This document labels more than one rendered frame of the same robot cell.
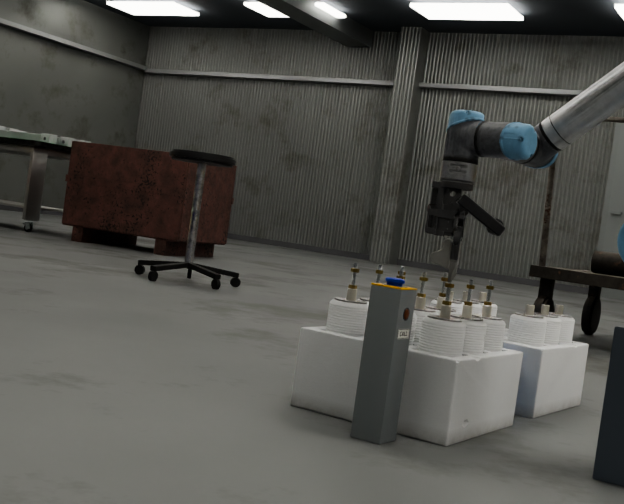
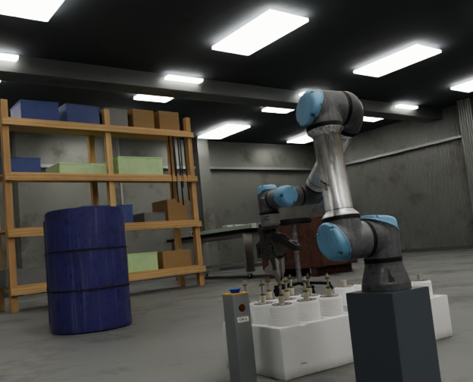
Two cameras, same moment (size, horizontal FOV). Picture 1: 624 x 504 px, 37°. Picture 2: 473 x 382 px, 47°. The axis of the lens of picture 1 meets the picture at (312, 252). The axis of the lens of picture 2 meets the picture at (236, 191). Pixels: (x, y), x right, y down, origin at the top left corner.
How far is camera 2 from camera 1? 1.03 m
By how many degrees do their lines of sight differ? 25
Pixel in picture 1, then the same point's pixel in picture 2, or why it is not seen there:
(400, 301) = (233, 302)
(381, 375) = (234, 345)
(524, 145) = (284, 198)
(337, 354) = not seen: hidden behind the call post
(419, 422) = (273, 368)
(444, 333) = (277, 313)
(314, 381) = not seen: hidden behind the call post
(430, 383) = (272, 344)
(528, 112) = not seen: outside the picture
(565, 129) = (314, 181)
